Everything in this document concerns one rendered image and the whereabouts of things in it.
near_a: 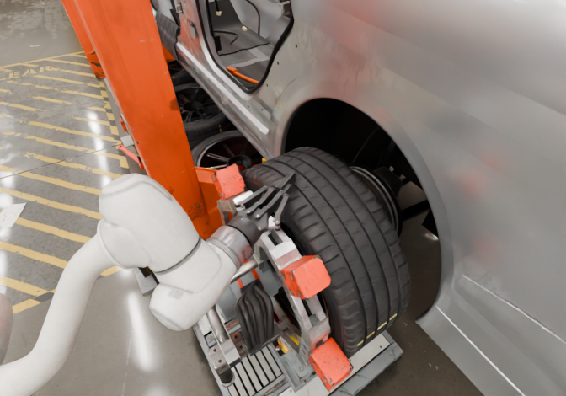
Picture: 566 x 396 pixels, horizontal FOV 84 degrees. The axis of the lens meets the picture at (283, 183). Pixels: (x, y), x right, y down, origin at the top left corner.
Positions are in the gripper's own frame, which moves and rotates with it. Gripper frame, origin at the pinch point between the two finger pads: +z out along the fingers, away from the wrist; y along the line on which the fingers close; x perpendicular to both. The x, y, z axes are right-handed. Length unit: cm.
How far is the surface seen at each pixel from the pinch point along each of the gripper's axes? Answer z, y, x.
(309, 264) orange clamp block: -15.1, 15.1, -5.0
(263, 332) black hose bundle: -27.6, 9.7, -20.7
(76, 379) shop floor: -65, -86, -115
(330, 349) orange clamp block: -18.3, 23.3, -33.4
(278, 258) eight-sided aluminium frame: -15.2, 6.9, -8.6
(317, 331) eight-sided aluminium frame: -19.3, 19.9, -24.6
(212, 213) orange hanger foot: 12, -48, -49
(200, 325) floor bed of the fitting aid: -15, -49, -109
